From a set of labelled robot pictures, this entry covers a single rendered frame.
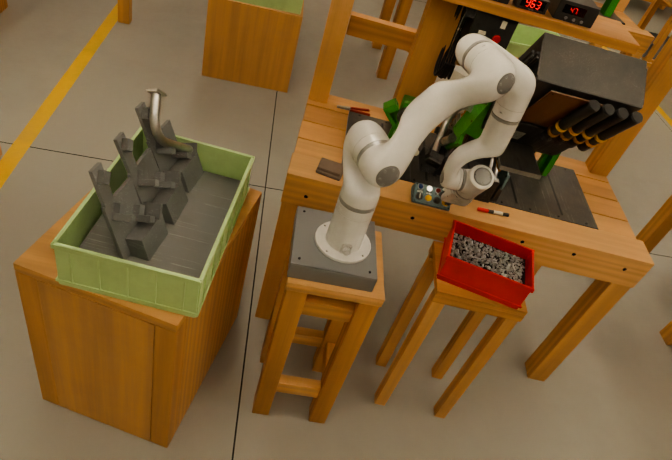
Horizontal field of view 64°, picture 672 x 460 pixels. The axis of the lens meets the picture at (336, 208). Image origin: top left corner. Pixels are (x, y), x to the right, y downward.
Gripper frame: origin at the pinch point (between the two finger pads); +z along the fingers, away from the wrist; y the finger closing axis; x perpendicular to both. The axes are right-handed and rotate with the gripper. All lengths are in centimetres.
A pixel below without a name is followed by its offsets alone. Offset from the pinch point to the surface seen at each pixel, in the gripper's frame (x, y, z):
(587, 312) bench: -23, 80, 34
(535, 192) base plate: 20, 44, 21
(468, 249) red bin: -17.6, 9.1, -3.6
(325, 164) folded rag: 3.9, -48.0, 6.1
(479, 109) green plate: 36.1, 3.9, -6.9
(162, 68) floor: 111, -173, 195
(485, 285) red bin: -29.9, 15.4, -8.4
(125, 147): -20, -107, -35
